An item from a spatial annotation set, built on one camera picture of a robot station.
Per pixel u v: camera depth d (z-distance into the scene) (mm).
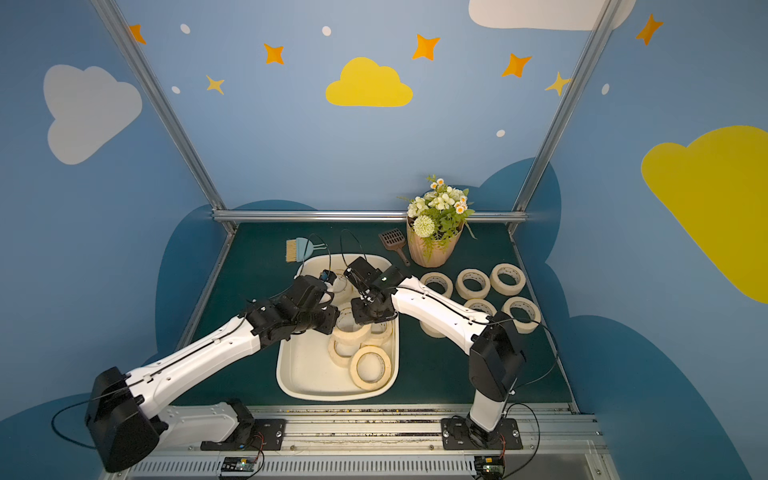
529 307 957
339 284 746
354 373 786
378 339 857
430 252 944
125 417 379
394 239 1151
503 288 1011
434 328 509
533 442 743
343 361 836
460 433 749
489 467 729
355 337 749
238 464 718
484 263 1083
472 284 1038
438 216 876
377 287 568
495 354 442
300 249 1148
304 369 844
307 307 608
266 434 749
